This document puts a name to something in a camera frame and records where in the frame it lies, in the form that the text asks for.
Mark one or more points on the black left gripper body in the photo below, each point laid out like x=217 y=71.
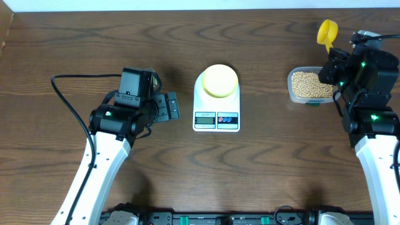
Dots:
x=163 y=114

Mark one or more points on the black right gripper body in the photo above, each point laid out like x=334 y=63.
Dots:
x=334 y=72

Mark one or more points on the yellow measuring scoop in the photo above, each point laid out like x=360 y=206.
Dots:
x=327 y=34

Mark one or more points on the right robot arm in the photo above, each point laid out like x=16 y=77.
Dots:
x=364 y=80

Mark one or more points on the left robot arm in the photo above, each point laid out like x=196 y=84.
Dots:
x=111 y=134

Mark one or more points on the white kitchen scale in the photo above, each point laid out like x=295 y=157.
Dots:
x=212 y=114

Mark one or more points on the yellow bowl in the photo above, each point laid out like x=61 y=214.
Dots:
x=219 y=81

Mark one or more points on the soybeans in container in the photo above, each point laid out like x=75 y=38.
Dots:
x=307 y=85

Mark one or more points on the clear plastic container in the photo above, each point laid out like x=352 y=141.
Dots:
x=299 y=100

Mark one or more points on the green tape label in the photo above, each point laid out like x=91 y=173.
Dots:
x=315 y=104

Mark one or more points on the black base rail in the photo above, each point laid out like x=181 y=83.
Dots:
x=130 y=214

